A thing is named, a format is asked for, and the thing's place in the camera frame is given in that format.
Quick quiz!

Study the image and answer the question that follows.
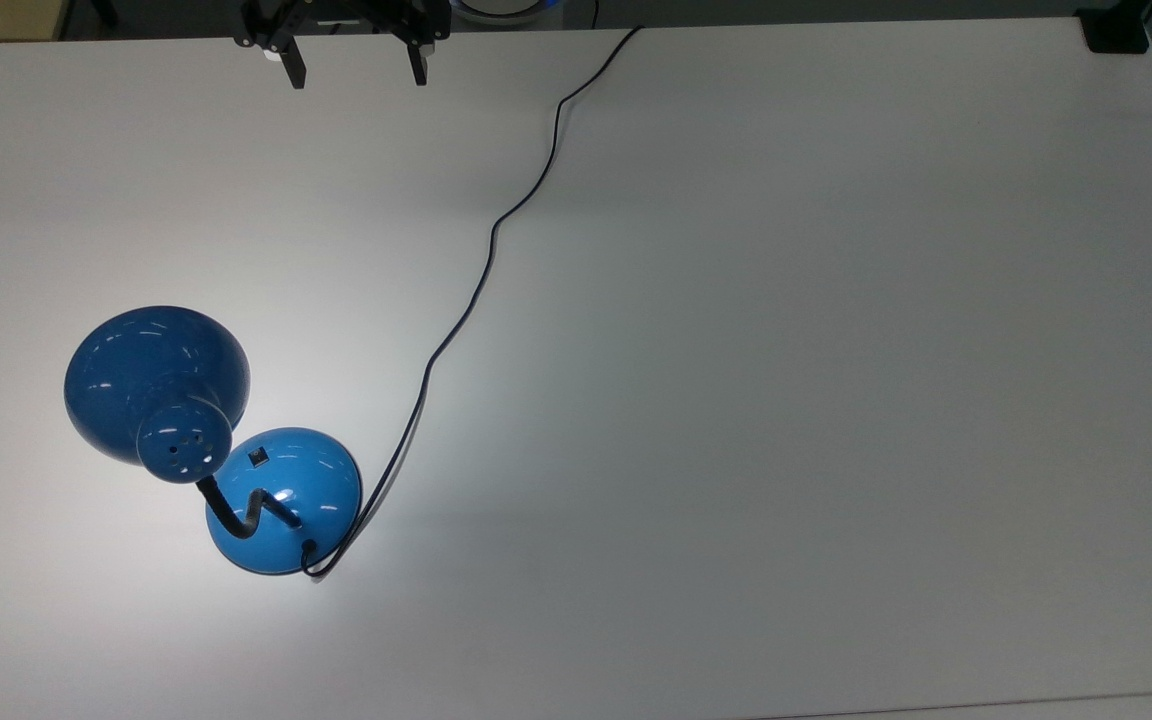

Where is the black Franka gripper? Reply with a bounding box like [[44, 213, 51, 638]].
[[232, 0, 453, 91]]

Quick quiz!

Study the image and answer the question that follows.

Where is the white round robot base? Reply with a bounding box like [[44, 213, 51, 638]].
[[452, 0, 562, 26]]

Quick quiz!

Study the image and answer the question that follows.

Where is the blue gooseneck desk lamp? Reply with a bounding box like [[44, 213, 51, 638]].
[[63, 305, 364, 577]]

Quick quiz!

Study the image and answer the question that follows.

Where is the black table corner clamp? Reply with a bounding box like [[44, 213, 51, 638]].
[[1077, 0, 1152, 55]]

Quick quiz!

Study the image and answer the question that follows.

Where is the black lamp power cable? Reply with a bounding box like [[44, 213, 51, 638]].
[[300, 25, 645, 580]]

